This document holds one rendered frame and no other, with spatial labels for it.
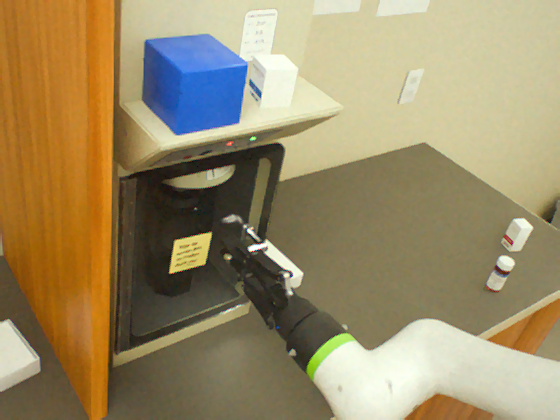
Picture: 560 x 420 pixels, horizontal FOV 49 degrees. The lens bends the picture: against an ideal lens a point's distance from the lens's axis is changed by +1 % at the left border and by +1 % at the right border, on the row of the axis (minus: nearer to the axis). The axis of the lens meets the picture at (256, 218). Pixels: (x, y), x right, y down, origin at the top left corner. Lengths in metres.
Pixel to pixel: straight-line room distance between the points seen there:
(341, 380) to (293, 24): 0.54
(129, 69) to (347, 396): 0.54
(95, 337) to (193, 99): 0.42
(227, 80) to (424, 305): 0.90
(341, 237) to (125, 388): 0.72
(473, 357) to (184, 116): 0.50
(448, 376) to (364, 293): 0.60
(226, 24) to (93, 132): 0.26
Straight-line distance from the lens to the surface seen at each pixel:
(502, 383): 0.86
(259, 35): 0.94
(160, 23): 0.84
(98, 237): 0.85
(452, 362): 0.91
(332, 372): 0.91
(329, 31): 1.67
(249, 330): 1.32
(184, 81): 0.75
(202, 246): 1.09
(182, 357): 1.25
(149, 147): 0.80
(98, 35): 0.70
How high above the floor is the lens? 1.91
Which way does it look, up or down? 37 degrees down
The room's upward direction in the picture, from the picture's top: 11 degrees clockwise
